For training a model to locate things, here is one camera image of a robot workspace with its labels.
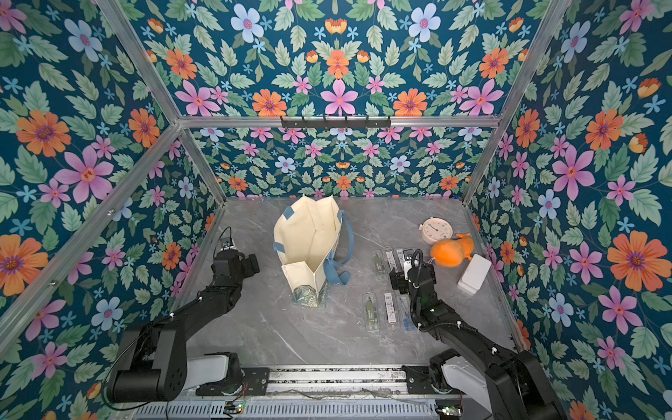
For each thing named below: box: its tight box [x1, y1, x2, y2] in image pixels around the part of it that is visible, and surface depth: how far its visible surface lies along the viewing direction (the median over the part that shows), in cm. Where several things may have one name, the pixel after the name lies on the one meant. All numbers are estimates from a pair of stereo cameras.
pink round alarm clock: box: [418, 216, 454, 246], surface depth 109 cm
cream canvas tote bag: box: [273, 195, 355, 308], surface depth 90 cm
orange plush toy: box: [430, 232, 476, 269], surface depth 95 cm
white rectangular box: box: [456, 253, 492, 296], surface depth 93 cm
